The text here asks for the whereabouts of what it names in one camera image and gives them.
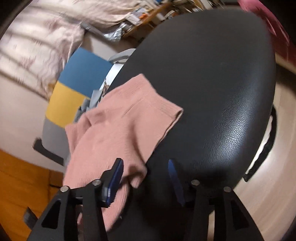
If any pink knit sweater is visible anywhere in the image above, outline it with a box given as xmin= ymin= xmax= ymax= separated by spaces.
xmin=63 ymin=74 xmax=183 ymax=230

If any light blue grey garment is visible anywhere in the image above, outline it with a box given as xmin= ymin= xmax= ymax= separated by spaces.
xmin=73 ymin=89 xmax=103 ymax=123

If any grey yellow blue chair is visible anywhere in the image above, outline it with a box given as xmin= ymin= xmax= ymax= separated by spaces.
xmin=33 ymin=47 xmax=137 ymax=166

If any white printed garment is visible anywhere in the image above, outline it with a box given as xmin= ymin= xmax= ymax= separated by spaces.
xmin=99 ymin=63 xmax=124 ymax=94

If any pale floral curtain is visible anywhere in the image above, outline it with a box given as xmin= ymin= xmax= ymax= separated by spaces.
xmin=1 ymin=1 xmax=137 ymax=99

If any pink fringed blanket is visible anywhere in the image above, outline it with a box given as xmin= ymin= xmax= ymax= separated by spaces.
xmin=238 ymin=0 xmax=290 ymax=60

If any cluttered wooden desk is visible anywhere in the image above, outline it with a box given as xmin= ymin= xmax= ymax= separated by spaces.
xmin=104 ymin=0 xmax=223 ymax=42

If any black strap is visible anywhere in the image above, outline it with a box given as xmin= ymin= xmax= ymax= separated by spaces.
xmin=242 ymin=105 xmax=278 ymax=182

